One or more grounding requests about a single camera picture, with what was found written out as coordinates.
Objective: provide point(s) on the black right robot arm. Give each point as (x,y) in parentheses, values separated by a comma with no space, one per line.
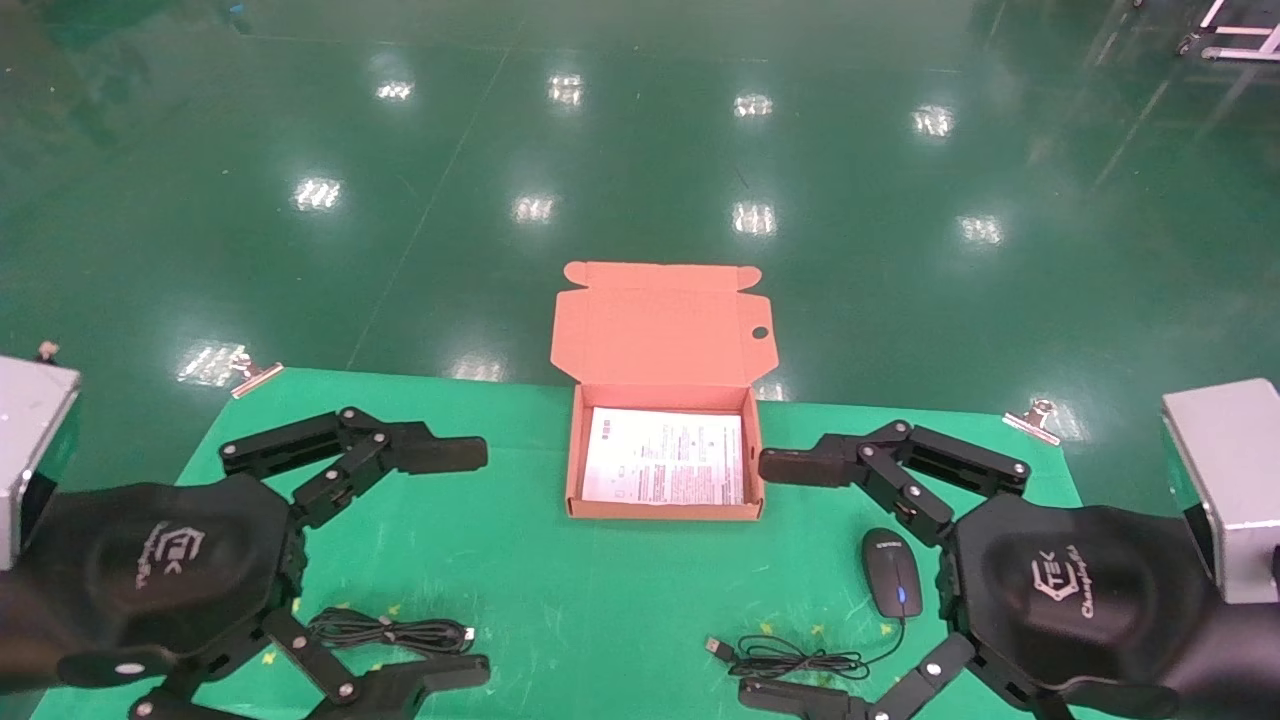
(1240,660)

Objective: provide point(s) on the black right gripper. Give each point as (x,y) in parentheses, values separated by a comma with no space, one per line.
(1080,590)

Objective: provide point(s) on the green table mat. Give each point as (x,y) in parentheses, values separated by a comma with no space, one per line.
(560,590)

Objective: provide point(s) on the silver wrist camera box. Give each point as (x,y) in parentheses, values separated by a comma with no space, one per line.
(1235,480)
(35,450)

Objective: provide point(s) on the metal binder clip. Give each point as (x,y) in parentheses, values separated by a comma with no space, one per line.
(1035,420)
(255,376)

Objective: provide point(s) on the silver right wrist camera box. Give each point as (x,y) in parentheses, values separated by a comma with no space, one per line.
(1235,480)

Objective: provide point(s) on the orange cardboard box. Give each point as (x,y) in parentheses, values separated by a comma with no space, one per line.
(660,330)

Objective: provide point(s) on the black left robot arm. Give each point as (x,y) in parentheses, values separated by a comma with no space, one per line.
(20,640)

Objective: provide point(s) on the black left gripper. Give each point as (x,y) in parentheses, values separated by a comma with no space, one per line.
(150,560)

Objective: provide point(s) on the white printed paper sheet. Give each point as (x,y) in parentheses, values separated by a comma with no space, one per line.
(665,455)

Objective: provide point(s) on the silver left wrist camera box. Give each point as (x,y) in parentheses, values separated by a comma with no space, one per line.
(35,450)

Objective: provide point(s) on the white metal cart frame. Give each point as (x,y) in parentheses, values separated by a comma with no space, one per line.
(1235,45)

